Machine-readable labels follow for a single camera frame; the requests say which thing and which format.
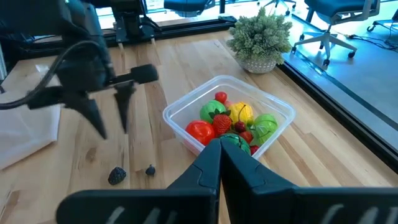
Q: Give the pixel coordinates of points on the black aluminium frame rail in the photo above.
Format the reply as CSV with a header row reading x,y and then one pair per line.
x,y
342,115
186,29

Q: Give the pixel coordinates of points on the green potted plant white pot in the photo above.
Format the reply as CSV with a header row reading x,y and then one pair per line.
x,y
259,37

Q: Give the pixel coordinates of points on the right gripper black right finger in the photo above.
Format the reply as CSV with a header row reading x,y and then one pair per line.
x,y
280,205

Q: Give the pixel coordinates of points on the dark red stemmed toy cherry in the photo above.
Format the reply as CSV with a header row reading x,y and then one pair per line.
x,y
239,127

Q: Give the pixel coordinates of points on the folded cream cloth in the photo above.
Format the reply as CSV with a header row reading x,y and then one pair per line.
x,y
28,130

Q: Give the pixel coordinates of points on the large green toy pear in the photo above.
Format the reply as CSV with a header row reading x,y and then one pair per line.
x,y
264,127

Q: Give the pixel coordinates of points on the small dark toy blueberry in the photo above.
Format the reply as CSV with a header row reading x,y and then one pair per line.
x,y
150,170

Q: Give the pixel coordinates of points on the white office chair base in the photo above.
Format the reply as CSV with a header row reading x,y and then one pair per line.
x,y
276,3

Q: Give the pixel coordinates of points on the large red round toy fruit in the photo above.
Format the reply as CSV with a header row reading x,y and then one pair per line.
x,y
200,132

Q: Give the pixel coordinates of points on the grey-blue office chair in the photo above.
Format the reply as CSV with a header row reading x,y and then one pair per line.
x,y
335,9

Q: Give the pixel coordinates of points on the blue office chair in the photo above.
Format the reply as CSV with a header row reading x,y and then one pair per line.
x,y
186,6

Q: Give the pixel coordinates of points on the red toy strawberry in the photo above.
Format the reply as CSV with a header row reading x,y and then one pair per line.
x,y
221,124
246,137

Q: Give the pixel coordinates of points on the black office chair base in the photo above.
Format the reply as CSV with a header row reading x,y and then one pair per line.
x,y
382,22

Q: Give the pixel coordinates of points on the clear plastic tupperware container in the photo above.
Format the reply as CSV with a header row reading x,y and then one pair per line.
x,y
186,105

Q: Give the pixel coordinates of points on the small red toy tomato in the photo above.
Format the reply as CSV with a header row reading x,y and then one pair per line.
x,y
254,149
221,97

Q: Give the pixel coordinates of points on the yellow toy bell pepper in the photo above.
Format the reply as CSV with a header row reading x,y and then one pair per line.
x,y
245,112

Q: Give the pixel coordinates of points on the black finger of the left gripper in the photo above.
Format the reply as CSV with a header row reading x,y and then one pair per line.
x,y
90,109
126,99

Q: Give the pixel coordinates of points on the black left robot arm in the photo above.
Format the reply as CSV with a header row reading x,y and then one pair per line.
x,y
77,25

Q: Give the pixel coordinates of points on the striped green toy watermelon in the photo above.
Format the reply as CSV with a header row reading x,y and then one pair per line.
x,y
233,141

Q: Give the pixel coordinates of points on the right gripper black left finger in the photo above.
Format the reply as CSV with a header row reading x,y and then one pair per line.
x,y
186,202

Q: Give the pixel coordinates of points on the dark toy blackberry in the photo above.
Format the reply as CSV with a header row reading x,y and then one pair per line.
x,y
117,176

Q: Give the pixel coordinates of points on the green toy apple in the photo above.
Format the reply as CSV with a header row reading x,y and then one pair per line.
x,y
210,110

